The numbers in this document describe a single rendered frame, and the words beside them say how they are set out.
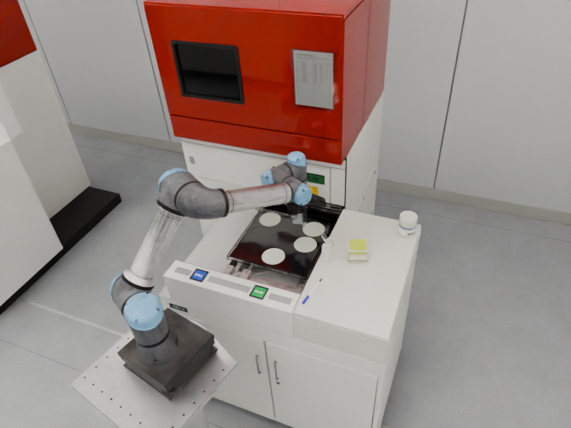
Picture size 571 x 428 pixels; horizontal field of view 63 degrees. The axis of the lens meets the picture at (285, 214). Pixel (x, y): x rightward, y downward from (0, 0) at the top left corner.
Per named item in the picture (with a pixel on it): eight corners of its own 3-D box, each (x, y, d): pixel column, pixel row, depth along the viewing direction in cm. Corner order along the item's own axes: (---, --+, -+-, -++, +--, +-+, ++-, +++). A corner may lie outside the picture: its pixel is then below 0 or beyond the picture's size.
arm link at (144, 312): (142, 351, 153) (130, 325, 144) (127, 326, 162) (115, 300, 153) (175, 333, 158) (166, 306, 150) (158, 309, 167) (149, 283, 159)
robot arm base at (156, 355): (155, 375, 157) (148, 357, 151) (127, 353, 165) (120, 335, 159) (189, 344, 166) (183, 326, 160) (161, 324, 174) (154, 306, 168)
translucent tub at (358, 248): (347, 250, 190) (347, 238, 186) (365, 250, 189) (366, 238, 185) (347, 263, 184) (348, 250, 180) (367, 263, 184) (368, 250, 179)
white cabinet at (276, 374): (245, 309, 293) (227, 207, 241) (400, 356, 261) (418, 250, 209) (191, 399, 248) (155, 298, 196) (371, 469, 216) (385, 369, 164)
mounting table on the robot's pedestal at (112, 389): (163, 475, 153) (154, 457, 145) (81, 403, 175) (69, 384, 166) (250, 372, 181) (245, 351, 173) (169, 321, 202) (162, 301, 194)
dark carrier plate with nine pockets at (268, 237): (262, 209, 225) (262, 208, 225) (331, 224, 214) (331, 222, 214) (229, 256, 201) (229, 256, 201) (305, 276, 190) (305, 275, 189)
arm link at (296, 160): (280, 154, 181) (297, 147, 185) (282, 178, 188) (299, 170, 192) (292, 163, 176) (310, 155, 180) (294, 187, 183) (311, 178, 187)
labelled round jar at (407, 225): (399, 226, 200) (401, 209, 194) (416, 229, 197) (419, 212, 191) (396, 236, 195) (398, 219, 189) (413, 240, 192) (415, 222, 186)
